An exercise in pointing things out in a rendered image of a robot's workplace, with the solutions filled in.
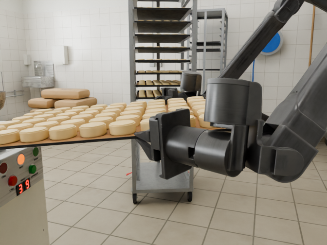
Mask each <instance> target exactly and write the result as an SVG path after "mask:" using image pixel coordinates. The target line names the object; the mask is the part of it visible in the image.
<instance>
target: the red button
mask: <svg viewBox="0 0 327 245"><path fill-rule="evenodd" d="M17 181H18V179H17V177H16V176H11V177H10V179H9V185H10V186H15V185H16V184H17Z"/></svg>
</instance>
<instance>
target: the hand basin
mask: <svg viewBox="0 0 327 245"><path fill-rule="evenodd" d="M52 58H53V60H52V61H34V70H35V76H24V77H21V80H22V87H23V88H39V89H40V97H41V98H42V96H41V92H42V88H48V87H54V86H55V83H54V68H53V64H54V65H64V64H69V63H68V48H67V46H64V45H62V46H52ZM23 60H24V65H30V64H31V60H30V55H29V54H24V55H23Z"/></svg>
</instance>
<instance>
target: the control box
mask: <svg viewBox="0 0 327 245"><path fill-rule="evenodd" d="M34 148H36V147H26V148H16V149H14V150H11V151H9V152H7V153H4V154H2V155H0V166H1V164H2V163H6V164H7V171H6V172H5V173H4V174H2V173H1V172H0V208H1V207H2V206H4V205H5V204H7V203H8V202H9V201H11V200H12V199H14V198H15V197H17V196H18V195H20V194H21V193H20V192H19V185H20V184H22V193H23V192H24V191H26V190H27V188H26V180H29V183H28V184H29V188H30V187H31V186H33V185H34V184H36V183H37V182H39V181H40V180H41V179H43V178H44V175H43V164H42V152H41V146H39V147H37V148H38V150H39V153H38V155H37V156H36V157H35V156H34V154H33V150H34ZM21 154H23V155H24V162H23V163H22V164H19V163H18V157H19V155H21ZM31 165H35V166H36V172H35V173H34V174H31V173H30V172H29V169H30V166H31ZM11 176H16V177H17V179H18V181H17V184H16V185H15V186H10V185H9V179H10V177H11Z"/></svg>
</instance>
